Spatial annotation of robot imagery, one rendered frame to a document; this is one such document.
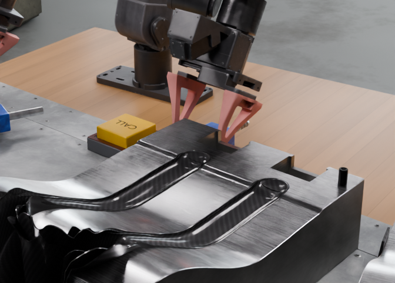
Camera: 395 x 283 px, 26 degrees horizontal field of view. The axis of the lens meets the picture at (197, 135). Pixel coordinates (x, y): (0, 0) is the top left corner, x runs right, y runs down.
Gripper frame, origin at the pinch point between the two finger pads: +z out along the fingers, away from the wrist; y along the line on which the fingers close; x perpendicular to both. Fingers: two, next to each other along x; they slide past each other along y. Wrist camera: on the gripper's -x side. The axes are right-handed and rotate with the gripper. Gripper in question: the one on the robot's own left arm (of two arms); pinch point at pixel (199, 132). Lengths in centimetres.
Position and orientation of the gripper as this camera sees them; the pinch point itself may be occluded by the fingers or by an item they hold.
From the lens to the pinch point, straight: 115.3
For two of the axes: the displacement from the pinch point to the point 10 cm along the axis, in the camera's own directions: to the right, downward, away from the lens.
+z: -3.3, 9.4, 0.4
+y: 7.5, 2.8, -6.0
